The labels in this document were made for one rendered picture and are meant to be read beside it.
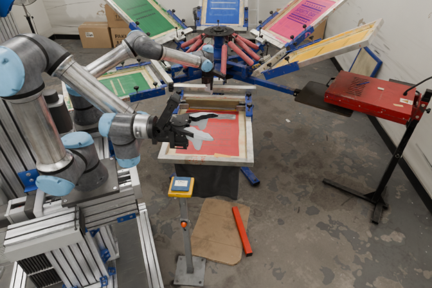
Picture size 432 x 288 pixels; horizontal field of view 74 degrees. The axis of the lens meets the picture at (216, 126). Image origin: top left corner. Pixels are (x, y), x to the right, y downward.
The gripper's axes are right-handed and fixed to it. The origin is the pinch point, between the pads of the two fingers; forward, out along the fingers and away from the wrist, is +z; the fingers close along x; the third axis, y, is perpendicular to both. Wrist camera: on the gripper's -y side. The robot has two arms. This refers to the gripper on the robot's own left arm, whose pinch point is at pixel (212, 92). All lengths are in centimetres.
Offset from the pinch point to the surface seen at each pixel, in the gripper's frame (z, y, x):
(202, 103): 9.4, 7.3, 1.9
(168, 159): 12, 23, 61
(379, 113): 8, -120, 12
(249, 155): 13, -26, 55
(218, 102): 7.9, -5.0, 2.1
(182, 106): 11.3, 22.6, 3.0
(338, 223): 113, -111, 30
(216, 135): 16.3, -4.4, 31.5
